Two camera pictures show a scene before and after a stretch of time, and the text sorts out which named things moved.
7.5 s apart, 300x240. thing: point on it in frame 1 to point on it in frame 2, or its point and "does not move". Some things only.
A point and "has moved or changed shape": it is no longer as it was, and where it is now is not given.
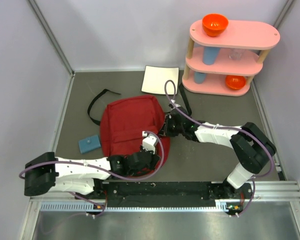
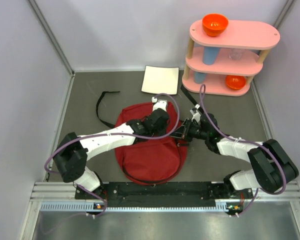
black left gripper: [155, 159] to [163, 132]
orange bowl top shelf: [214, 24] does not move
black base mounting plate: [169, 194] does not move
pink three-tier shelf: [223, 65] does not move
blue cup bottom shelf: [199, 78] does not move
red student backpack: [124, 122] has moved or changed shape
